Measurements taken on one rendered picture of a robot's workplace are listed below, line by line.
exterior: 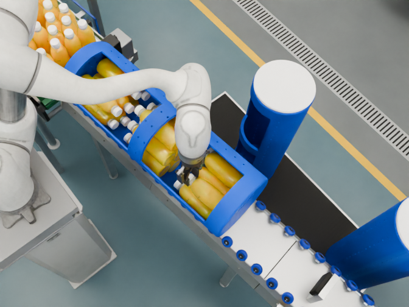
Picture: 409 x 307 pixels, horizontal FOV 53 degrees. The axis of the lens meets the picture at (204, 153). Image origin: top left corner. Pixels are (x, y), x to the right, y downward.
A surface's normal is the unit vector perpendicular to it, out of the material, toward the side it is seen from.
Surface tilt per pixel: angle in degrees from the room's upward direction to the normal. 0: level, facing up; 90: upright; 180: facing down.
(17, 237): 4
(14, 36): 48
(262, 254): 0
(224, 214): 42
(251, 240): 0
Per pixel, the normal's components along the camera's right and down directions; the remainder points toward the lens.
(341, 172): 0.05, -0.41
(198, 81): 0.53, -0.38
